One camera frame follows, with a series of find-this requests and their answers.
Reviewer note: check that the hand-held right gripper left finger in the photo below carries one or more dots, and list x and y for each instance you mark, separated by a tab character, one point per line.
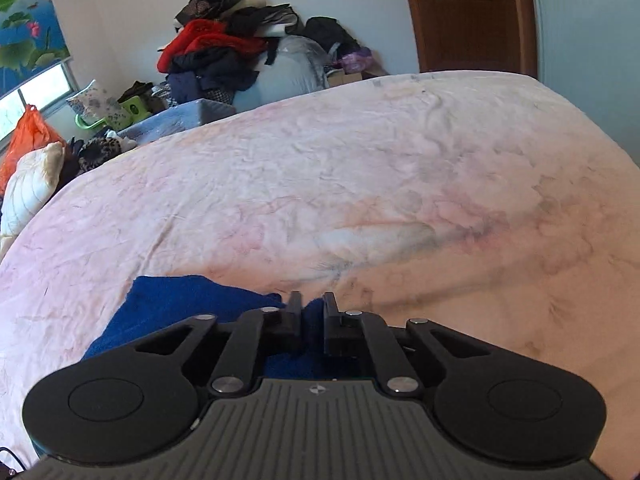
295	325

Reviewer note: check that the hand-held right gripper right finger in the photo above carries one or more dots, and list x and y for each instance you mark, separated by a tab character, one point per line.
331	325

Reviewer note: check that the blue knitted garment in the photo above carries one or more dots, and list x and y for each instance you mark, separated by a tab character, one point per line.
190	300

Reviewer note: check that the pile of dark clothes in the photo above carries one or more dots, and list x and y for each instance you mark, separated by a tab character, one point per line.
220	70

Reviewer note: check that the pink blanket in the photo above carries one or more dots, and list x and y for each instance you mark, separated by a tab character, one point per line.
350	185

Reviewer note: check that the blue storage basket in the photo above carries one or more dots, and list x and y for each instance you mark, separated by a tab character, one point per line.
185	117

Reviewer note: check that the cardboard box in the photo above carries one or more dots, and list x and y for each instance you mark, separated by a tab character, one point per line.
345	79

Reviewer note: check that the grey-blue bedding bundle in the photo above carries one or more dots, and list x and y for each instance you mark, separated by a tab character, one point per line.
290	72

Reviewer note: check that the animal print cloth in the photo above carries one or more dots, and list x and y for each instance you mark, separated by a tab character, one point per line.
100	152

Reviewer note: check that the purple floral bag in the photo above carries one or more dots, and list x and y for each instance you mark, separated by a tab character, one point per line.
355	60

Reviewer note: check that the green plastic stool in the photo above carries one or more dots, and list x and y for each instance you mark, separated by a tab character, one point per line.
137	107

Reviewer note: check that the black bag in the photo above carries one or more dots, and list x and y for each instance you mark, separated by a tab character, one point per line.
330	32

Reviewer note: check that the floral fabric bag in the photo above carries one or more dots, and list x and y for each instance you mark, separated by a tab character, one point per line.
97	102

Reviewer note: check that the white puffer jacket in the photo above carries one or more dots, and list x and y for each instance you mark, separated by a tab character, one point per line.
27	190

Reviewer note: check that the red garment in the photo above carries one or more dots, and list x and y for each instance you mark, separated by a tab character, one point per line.
200	40

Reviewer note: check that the orange plastic bag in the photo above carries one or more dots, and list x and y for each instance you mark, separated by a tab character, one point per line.
27	137

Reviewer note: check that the wooden door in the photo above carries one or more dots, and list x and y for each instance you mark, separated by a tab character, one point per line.
470	15

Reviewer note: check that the window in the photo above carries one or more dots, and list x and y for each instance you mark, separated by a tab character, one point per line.
45	87

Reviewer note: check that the lotus print roller blind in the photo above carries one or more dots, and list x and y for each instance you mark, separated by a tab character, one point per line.
27	30

